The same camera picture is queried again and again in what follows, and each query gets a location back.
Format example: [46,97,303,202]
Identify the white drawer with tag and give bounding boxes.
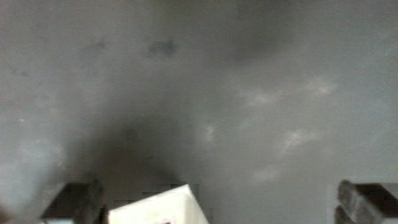
[106,184,209,224]

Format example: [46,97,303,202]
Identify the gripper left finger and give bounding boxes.
[39,180,106,224]

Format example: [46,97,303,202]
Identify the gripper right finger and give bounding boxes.
[334,180,398,224]

